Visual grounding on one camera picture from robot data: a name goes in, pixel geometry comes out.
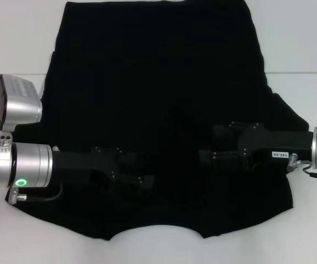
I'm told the black shirt with FREE print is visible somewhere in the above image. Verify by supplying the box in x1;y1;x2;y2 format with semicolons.
0;0;310;242

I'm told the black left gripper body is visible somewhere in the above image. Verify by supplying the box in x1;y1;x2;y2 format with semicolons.
51;147;124;194

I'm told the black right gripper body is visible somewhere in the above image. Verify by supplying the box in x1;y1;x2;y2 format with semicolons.
237;124;314;172

